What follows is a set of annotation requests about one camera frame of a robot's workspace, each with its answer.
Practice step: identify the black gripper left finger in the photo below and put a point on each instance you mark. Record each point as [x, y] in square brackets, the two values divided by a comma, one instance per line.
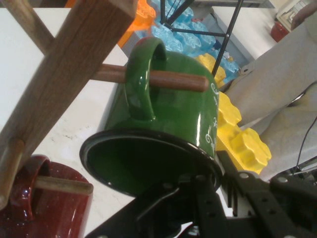
[173, 213]

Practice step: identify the brown wooden mug tree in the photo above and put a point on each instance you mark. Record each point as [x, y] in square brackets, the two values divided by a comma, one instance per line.
[69, 69]

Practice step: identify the big orange toy block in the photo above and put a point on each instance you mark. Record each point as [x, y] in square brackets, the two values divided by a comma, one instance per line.
[143, 17]

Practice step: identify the green enamel mug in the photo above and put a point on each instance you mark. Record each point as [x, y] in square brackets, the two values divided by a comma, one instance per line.
[178, 111]

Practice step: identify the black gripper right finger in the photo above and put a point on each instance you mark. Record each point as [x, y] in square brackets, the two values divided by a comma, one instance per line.
[277, 210]

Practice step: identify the red enamel mug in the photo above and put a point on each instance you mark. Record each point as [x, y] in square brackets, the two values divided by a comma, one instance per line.
[57, 213]

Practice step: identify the big yellow toy block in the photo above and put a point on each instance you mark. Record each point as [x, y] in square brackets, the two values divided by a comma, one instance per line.
[247, 148]

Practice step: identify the translucent blue toy block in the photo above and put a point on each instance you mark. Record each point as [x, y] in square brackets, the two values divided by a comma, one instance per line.
[183, 39]

